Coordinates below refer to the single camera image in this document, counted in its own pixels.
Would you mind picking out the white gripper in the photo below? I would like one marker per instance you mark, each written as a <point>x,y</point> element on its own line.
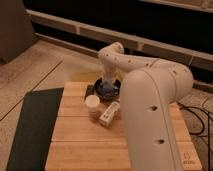
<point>109,73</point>

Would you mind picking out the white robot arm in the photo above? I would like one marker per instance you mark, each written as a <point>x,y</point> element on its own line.
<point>148,88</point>

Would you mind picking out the dark ceramic bowl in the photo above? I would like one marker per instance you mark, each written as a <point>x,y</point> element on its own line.
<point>107,92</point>

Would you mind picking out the white paper cup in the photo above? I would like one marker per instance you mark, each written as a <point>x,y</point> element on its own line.
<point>92,103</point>

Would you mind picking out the white bottle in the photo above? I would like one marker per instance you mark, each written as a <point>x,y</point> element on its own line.
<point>106,118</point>

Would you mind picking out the black floor mat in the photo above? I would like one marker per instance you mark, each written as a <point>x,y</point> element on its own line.
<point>34,130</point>

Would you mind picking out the brown cabinet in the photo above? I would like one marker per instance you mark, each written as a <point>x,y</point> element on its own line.
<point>16,30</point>

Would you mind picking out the wooden rail shelf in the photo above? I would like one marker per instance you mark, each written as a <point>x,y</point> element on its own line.
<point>194,58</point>

